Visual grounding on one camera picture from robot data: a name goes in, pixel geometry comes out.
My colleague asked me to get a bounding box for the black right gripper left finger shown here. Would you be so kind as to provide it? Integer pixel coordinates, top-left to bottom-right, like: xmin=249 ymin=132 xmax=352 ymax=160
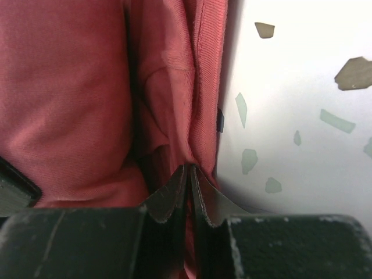
xmin=1 ymin=165 xmax=188 ymax=278

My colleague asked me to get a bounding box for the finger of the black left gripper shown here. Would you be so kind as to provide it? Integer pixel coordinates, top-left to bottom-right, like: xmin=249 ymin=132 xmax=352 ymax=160
xmin=0 ymin=157 xmax=41 ymax=217

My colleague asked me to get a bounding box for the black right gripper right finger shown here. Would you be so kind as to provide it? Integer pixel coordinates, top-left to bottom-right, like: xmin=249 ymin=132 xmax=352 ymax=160
xmin=190 ymin=165 xmax=371 ymax=278

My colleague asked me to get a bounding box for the salmon pink t shirt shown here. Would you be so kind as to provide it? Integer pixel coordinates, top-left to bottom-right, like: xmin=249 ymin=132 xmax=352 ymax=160
xmin=1 ymin=1 xmax=229 ymax=278

